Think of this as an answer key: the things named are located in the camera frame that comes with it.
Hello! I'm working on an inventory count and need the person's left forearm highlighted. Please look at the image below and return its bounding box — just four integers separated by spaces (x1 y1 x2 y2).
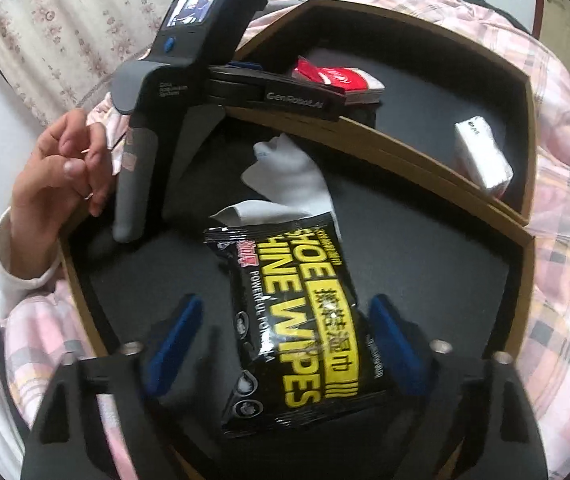
0 207 72 461

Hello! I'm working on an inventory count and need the black and yellow wipes packet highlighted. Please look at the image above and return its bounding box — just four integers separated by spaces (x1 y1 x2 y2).
202 212 401 438

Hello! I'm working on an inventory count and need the floral curtain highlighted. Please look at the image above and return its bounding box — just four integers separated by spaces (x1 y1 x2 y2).
0 0 186 126

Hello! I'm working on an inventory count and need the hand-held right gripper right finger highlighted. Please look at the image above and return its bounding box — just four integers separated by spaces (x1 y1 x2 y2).
369 294 550 480

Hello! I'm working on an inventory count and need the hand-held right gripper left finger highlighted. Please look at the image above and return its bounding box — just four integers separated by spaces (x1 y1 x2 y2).
20 294 203 480

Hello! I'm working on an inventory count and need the red and white tissue pack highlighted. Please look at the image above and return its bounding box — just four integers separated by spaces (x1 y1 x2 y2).
452 115 514 200
292 56 385 107

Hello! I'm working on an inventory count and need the pink plaid quilt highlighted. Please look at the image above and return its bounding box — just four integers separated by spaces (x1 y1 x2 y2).
2 0 570 480

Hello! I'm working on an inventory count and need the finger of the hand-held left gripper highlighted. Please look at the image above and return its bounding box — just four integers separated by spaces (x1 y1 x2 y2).
227 60 298 81
327 84 350 111

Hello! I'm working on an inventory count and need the person's left hand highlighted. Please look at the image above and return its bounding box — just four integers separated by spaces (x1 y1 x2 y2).
12 109 117 243

